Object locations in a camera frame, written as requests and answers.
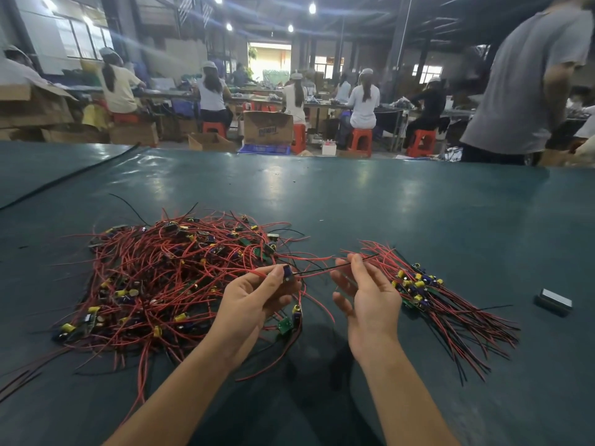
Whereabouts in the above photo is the large open cardboard box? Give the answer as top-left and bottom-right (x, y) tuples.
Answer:
(0, 83), (76, 128)

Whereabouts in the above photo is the dark green table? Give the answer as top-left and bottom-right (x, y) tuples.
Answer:
(0, 141), (595, 446)

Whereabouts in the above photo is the red wire with yellow connector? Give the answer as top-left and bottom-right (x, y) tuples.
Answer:
(279, 255), (382, 279)
(237, 302), (308, 382)

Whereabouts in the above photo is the person's left hand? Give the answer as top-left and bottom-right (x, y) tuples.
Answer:
(209, 265), (303, 368)

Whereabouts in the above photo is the sorted bundle of wired boards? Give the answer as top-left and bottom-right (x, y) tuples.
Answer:
(358, 239), (522, 385)

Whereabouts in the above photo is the yellow sack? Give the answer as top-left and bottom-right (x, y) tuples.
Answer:
(82, 103), (111, 131)

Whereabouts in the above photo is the pile of red-wired boards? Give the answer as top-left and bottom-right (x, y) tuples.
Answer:
(0, 211), (322, 414)

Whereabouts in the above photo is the blue plastic crate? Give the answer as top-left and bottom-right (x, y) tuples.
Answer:
(238, 142), (292, 156)

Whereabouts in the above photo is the person's right forearm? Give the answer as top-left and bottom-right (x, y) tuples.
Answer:
(358, 343), (461, 446)

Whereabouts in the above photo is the person's left forearm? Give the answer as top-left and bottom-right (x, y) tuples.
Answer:
(104, 343), (252, 446)

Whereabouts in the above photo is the grid window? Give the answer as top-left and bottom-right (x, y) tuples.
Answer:
(56, 14), (115, 59)

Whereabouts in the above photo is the person's right hand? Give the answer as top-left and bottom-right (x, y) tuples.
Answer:
(330, 252), (403, 363)

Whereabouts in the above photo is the small black grey block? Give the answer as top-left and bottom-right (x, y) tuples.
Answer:
(534, 287), (574, 317)

